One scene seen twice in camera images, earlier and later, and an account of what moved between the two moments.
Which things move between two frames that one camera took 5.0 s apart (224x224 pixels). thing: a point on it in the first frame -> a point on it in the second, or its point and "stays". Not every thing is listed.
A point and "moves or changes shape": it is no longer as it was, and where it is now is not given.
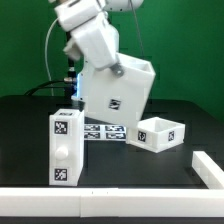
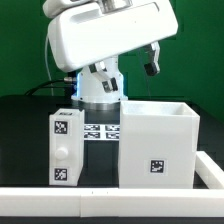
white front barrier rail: x=111 y=202 stays
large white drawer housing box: x=118 y=99 moves or changes shape
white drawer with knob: x=66 y=146 stays
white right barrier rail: x=207 y=169 stays
